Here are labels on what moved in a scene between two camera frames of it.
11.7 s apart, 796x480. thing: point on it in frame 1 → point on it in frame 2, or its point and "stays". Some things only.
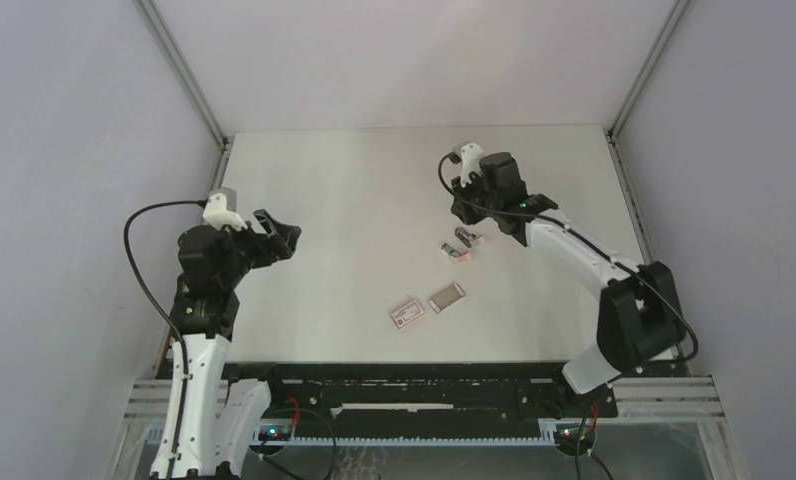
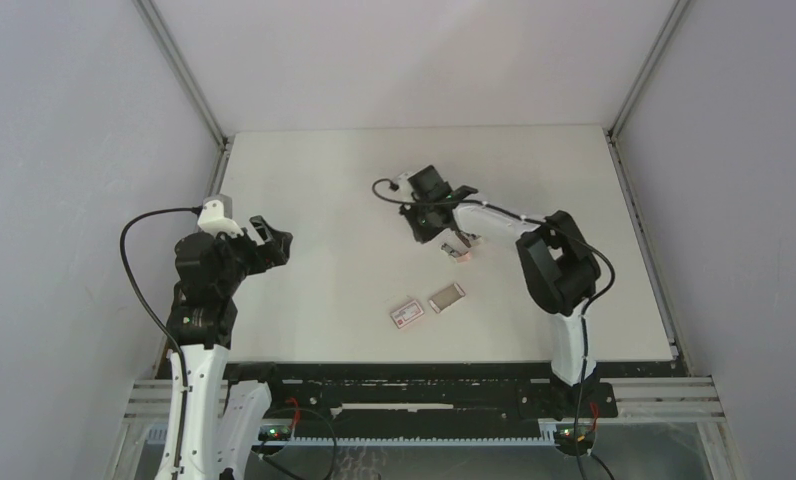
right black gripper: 473,181 → 425,234
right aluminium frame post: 611,133 stays
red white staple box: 407,314 stays
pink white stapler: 454,254 stays
